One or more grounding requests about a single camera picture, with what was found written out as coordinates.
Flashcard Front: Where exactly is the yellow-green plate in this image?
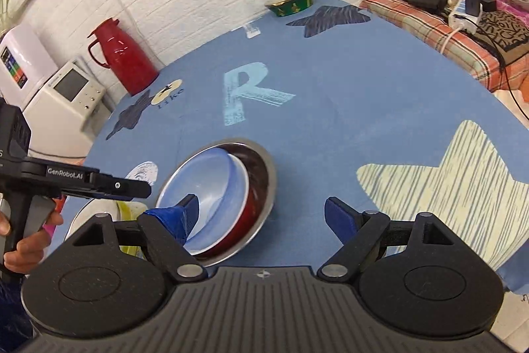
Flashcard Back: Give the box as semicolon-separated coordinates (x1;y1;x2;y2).
117;201;147;259

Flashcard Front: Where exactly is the white gold-rimmed plate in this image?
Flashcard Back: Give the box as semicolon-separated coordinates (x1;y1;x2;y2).
64;199;121;239

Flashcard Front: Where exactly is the white appliance with screen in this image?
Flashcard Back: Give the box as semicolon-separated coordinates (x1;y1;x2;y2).
23;61;111;160

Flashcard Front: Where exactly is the black patterned cloth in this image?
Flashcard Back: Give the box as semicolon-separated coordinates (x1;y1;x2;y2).
471;10;529;66

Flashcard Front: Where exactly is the person's left hand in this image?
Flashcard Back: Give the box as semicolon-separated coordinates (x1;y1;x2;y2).
1;211;64;274

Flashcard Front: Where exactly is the white power strip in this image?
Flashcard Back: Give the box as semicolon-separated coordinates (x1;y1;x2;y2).
448;0;482;34

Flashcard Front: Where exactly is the blue printed tablecloth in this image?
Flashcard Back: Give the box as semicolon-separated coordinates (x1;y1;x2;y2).
85;8;528;294

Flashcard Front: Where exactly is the red thermos jug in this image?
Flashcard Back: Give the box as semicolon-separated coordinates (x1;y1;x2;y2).
88;18;159;96

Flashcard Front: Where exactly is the stainless steel bowl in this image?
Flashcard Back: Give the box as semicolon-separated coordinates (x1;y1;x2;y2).
173;138;277;267

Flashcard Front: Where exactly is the red ceramic bowl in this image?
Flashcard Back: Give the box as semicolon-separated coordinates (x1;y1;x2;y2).
186;152;257;258

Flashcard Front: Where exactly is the plaid cloth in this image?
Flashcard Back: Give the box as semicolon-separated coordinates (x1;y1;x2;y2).
360;0;528;92

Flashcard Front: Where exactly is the translucent blue plastic bowl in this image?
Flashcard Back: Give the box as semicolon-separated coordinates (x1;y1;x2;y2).
156;147;229;250

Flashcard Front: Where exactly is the green gold patterned bowl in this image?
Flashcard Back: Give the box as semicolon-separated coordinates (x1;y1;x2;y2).
264;0;313;17

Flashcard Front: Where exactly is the white water dispenser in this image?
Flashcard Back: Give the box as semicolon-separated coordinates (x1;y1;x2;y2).
0;23;58;109

